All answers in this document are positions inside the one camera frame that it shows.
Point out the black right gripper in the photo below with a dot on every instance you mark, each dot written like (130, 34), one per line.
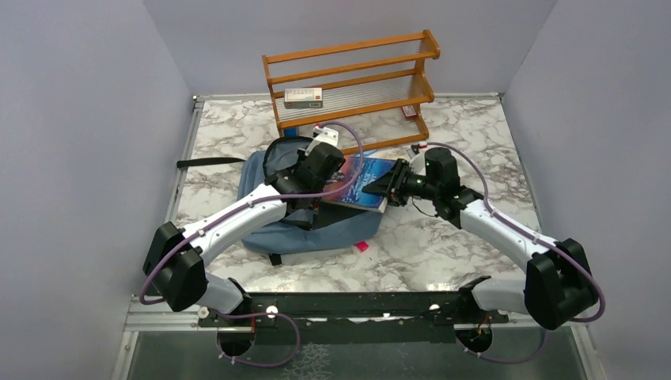
(392, 184)

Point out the blue Jane Eyre book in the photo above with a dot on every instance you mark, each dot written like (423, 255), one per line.
(354, 196)

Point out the blue student backpack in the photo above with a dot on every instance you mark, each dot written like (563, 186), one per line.
(303, 230)

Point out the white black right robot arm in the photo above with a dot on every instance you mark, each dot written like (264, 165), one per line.
(558, 285)

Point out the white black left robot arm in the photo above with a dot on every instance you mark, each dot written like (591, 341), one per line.
(175, 265)

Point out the pink marker pen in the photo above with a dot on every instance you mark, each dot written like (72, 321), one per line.
(362, 246)

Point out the small red card box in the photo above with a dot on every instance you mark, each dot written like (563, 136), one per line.
(409, 111)

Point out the white grey box on shelf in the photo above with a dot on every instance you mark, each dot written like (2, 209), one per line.
(303, 98)

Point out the orange wooden shelf rack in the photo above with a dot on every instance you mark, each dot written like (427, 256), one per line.
(365, 78)

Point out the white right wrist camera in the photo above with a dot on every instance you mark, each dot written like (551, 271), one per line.
(417, 161)

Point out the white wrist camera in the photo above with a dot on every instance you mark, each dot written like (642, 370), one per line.
(417, 161)
(323, 135)

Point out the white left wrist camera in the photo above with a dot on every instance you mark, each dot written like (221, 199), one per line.
(323, 135)

